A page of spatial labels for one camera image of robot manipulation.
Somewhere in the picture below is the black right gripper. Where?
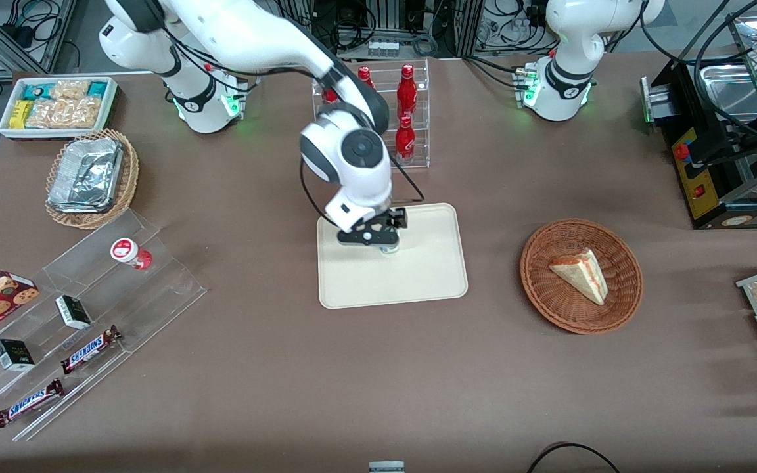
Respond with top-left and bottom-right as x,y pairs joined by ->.
338,209 -> 408,252

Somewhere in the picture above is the beige plastic tray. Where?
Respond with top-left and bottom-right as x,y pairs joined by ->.
316,202 -> 469,309

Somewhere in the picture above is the black sealing machine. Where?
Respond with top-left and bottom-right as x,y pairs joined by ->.
640,13 -> 757,231

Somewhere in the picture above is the clear acrylic bottle rack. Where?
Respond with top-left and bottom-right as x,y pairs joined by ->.
311,59 -> 430,169

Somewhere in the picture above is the wrapped triangle sandwich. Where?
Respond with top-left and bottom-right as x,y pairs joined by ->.
548,248 -> 609,306

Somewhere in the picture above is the brown round wicker basket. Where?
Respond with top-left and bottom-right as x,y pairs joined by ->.
520,219 -> 644,336

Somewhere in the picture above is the clear acrylic stepped display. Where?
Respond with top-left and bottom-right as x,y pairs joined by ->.
0,209 -> 208,442

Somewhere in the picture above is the red label yogurt cup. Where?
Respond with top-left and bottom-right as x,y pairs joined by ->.
110,238 -> 154,271

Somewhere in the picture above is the light wicker basket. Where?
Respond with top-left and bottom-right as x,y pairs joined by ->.
45,128 -> 140,230

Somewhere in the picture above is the aluminium foil container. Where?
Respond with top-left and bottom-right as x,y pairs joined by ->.
47,137 -> 124,214

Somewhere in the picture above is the white rectangular snack bin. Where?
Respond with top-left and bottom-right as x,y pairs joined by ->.
0,76 -> 119,140

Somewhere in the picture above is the snickers chocolate bar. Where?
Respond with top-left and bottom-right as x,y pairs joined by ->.
60,325 -> 123,375
0,378 -> 65,429

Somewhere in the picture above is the small black box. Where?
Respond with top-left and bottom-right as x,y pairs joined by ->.
55,295 -> 93,330
0,338 -> 35,372

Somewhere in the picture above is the large rice cracker bag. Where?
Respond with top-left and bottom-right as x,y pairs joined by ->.
27,97 -> 101,129

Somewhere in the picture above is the small rice cracker bag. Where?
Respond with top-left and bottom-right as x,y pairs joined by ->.
50,80 -> 90,101

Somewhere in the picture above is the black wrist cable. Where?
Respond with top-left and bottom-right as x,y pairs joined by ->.
298,158 -> 426,227

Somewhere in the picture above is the long black hanging cable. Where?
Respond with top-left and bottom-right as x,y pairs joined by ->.
640,0 -> 757,142

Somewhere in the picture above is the aluminium frame equipment rack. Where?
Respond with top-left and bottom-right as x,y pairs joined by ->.
277,0 -> 484,61

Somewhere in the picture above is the black looped floor cable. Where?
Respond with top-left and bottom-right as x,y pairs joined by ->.
526,443 -> 621,473

